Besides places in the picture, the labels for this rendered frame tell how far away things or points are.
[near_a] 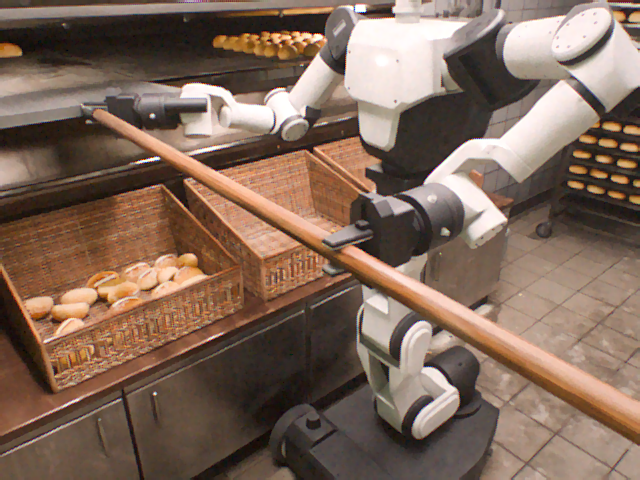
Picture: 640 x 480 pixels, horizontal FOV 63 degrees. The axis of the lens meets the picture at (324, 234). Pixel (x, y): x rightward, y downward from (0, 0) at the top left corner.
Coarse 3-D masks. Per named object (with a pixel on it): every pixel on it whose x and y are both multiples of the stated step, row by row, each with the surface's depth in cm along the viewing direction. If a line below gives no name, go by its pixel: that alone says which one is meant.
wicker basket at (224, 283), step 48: (144, 192) 173; (0, 240) 148; (48, 240) 157; (96, 240) 165; (144, 240) 175; (192, 240) 171; (0, 288) 147; (48, 288) 157; (192, 288) 143; (240, 288) 155; (48, 336) 145; (96, 336) 128; (144, 336) 144; (48, 384) 128
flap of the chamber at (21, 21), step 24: (288, 0) 172; (312, 0) 178; (336, 0) 184; (360, 0) 191; (384, 0) 199; (0, 24) 129; (24, 24) 134; (48, 24) 140; (72, 24) 146; (96, 24) 153
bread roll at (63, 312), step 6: (54, 306) 148; (60, 306) 147; (66, 306) 147; (72, 306) 148; (78, 306) 148; (84, 306) 149; (54, 312) 147; (60, 312) 147; (66, 312) 147; (72, 312) 147; (78, 312) 148; (84, 312) 150; (60, 318) 147; (66, 318) 148; (78, 318) 149
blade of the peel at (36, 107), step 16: (0, 96) 146; (16, 96) 146; (32, 96) 146; (48, 96) 146; (64, 96) 146; (80, 96) 146; (96, 96) 147; (0, 112) 130; (16, 112) 130; (32, 112) 121; (48, 112) 123; (64, 112) 125; (80, 112) 127; (0, 128) 118
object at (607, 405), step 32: (128, 128) 107; (192, 160) 89; (224, 192) 80; (288, 224) 68; (352, 256) 60; (384, 288) 56; (416, 288) 54; (448, 320) 50; (480, 320) 49; (512, 352) 46; (544, 352) 45; (544, 384) 44; (576, 384) 42; (608, 416) 40
